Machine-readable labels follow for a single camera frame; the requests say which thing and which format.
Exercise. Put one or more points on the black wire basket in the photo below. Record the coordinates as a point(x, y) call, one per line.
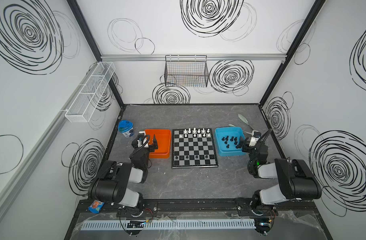
point(186, 71)

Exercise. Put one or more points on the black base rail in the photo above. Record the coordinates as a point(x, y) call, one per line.
point(241, 205)

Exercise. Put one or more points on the blue lidded cup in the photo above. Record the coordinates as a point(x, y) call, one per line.
point(126, 128)

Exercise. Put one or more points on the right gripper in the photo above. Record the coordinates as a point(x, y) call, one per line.
point(254, 146)

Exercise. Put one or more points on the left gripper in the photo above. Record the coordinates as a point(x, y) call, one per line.
point(144, 145)

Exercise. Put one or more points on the candy packet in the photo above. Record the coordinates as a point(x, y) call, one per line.
point(96, 206)

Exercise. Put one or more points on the orange tray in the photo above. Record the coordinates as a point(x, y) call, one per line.
point(164, 140)

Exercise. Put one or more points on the white wire shelf basket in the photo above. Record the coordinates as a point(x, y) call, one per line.
point(86, 102)

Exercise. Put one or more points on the blue tray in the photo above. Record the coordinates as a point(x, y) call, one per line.
point(229, 141)

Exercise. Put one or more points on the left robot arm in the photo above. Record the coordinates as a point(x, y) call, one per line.
point(110, 184)

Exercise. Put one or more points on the white cable duct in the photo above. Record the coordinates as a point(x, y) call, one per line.
point(203, 224)

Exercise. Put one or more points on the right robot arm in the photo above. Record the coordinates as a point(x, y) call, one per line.
point(295, 179)

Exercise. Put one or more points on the chess board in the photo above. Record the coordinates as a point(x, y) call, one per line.
point(193, 148)

